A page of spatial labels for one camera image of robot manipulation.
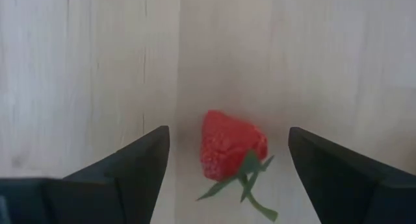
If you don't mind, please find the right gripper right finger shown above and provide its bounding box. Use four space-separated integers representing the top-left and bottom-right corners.
288 126 416 224

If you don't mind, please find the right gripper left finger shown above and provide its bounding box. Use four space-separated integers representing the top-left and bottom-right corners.
63 125 171 224

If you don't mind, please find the red strawberry long stem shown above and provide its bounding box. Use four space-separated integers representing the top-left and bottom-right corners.
196 109 280 222

